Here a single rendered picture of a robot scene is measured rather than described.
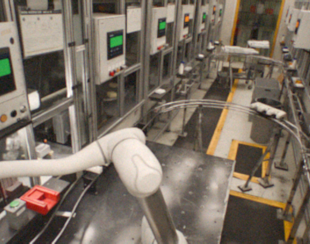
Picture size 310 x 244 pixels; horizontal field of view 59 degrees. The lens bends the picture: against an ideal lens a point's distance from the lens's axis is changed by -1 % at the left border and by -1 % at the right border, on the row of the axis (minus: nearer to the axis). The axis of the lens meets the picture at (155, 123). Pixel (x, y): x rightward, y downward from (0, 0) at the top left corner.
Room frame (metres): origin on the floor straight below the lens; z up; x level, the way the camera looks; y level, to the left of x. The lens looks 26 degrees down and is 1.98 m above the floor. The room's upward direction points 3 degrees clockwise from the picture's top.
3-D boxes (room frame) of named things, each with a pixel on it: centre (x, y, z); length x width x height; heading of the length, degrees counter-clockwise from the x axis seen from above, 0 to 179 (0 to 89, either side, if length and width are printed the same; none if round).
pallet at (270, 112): (2.83, -1.24, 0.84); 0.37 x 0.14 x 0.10; 39
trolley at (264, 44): (7.63, -2.68, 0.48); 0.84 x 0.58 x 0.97; 169
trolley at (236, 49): (6.56, -1.88, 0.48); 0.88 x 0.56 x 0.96; 89
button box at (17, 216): (0.99, 0.66, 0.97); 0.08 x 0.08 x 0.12; 71
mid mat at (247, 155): (3.15, -1.29, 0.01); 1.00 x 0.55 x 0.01; 161
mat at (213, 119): (5.73, -1.37, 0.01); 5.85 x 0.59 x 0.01; 161
